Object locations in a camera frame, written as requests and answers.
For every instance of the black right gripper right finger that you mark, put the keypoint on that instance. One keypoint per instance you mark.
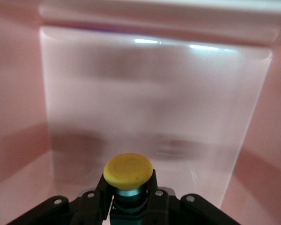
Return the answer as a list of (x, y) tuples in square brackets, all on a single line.
[(159, 204)]

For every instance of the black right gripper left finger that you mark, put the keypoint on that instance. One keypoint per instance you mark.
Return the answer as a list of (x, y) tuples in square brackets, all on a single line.
[(91, 206)]

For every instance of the yellow mushroom push button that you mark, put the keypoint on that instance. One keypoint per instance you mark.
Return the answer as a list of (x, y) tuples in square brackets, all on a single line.
[(127, 170)]

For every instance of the pink plastic bin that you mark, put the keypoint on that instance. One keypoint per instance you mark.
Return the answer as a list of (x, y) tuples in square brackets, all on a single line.
[(154, 93)]

